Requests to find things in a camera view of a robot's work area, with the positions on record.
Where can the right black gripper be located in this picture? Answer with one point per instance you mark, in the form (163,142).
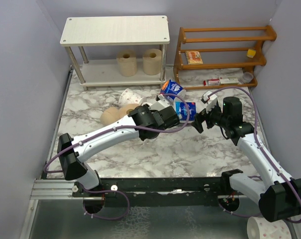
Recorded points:
(200,117)

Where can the black base crossbar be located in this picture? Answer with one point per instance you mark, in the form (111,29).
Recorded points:
(157,192)

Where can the clear plastic cup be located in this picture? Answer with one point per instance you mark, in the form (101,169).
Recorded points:
(247,77)

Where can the blue wrapped roll lower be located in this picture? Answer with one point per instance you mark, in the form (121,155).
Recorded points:
(185,110)

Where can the white red-dotted roll rear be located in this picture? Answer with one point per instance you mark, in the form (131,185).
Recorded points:
(130,97)

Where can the white red-dotted roll front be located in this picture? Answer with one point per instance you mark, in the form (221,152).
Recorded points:
(148,104)

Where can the wrist white camera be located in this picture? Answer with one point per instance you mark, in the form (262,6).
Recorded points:
(210,100)
(162,102)

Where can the aluminium rail frame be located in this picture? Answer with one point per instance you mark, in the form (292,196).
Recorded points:
(52,189)

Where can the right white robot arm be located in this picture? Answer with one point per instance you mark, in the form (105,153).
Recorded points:
(278,196)

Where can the white green box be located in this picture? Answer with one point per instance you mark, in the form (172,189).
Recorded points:
(228,81)

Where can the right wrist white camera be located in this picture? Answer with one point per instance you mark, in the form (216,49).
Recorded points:
(210,100)

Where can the yellow cap jar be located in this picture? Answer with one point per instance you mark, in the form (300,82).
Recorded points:
(251,53)

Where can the blue wrapped roll upper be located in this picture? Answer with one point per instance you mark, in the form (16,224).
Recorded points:
(172,87)

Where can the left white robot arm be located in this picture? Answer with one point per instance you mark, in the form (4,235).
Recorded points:
(141,123)

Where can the red white box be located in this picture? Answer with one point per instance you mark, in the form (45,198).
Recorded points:
(211,82)

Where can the white dotted roll bottom corner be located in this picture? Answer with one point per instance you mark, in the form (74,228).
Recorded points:
(260,228)

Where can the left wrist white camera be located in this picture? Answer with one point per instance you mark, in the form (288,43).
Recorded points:
(162,102)

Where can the blue wrapped roll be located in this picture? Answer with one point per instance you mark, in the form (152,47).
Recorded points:
(172,87)
(185,110)

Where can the white red-dotted roll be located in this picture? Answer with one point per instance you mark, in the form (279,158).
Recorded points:
(148,104)
(130,97)

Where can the orange patterned booklet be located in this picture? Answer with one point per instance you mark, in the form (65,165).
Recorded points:
(193,57)

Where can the brown paper roll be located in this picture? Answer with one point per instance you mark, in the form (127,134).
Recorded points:
(152,61)
(127,63)
(109,116)
(125,110)

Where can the white two-tier shelf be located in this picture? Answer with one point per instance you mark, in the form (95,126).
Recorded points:
(81,32)

